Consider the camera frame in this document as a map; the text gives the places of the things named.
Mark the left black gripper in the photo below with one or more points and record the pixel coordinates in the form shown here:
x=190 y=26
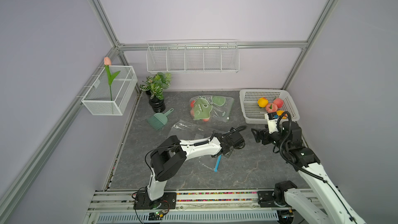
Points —
x=229 y=154

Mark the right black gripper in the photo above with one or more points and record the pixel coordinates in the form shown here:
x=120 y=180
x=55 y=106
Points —
x=258 y=136

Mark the yellow lemon fruit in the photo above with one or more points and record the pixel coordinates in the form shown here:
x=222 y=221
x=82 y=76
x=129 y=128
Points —
x=280 y=113

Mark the pink peach back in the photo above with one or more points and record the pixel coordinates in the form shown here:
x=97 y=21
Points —
x=271 y=108

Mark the pink peach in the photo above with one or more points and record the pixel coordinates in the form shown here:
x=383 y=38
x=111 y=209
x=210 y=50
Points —
x=279 y=103
x=271 y=108

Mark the yellow mango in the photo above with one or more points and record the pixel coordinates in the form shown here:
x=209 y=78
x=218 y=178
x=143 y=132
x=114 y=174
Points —
x=262 y=102

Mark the green printed zip-top bag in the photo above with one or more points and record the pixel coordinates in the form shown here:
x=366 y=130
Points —
x=211 y=107

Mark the clear blue-zipper bag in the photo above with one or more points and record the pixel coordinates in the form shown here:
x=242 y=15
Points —
x=189 y=131

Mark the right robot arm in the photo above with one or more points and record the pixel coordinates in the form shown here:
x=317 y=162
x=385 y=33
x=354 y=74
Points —
x=286 y=136

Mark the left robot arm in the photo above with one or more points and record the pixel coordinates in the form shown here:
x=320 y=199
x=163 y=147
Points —
x=166 y=160

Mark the white plastic perforated basket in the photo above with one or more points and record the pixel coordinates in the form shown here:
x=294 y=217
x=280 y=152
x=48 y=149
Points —
x=254 y=114

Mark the green hand brush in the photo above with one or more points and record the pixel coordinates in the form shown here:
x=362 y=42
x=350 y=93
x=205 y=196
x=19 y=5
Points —
x=159 y=120

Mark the black glossy vase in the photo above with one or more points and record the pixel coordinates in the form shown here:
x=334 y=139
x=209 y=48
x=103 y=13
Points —
x=158 y=105

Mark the green artificial plant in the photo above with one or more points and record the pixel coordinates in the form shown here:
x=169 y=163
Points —
x=155 y=85

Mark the pink artificial tulip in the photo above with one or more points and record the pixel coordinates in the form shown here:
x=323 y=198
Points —
x=110 y=76

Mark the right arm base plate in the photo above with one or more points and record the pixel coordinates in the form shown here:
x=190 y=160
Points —
x=273 y=198

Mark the white wire wall shelf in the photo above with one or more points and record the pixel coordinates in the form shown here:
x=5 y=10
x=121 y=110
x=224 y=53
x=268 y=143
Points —
x=193 y=56

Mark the white mesh wall basket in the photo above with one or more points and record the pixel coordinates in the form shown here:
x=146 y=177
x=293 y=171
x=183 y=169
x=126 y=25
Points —
x=97 y=98

